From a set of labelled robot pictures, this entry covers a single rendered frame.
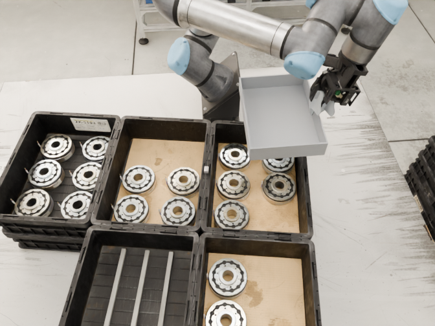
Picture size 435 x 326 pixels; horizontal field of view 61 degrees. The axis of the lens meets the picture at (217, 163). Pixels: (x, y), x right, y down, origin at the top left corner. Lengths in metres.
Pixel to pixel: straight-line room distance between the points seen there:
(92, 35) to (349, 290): 2.76
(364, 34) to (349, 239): 0.68
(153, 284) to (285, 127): 0.56
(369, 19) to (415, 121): 1.96
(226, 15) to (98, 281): 0.76
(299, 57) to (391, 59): 2.44
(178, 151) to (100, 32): 2.21
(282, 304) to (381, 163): 0.72
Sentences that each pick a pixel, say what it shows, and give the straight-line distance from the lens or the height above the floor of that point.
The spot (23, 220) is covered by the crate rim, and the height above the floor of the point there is 0.93.
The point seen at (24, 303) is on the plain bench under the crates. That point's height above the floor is 0.70.
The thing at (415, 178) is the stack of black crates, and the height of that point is 0.26.
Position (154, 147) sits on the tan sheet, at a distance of 1.28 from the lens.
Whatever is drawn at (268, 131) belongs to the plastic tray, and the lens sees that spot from 1.03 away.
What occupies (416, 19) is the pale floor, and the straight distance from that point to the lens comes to 3.75.
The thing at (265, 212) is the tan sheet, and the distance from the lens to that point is 1.13.
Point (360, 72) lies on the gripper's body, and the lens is 0.92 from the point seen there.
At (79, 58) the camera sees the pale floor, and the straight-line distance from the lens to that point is 3.12.
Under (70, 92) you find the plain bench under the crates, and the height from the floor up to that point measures 0.70.
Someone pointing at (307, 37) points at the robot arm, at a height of 1.36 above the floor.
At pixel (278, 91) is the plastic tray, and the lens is 1.15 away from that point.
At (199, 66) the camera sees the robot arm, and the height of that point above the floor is 0.97.
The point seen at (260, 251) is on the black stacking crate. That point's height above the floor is 0.86.
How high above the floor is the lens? 1.82
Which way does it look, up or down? 54 degrees down
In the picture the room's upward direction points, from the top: straight up
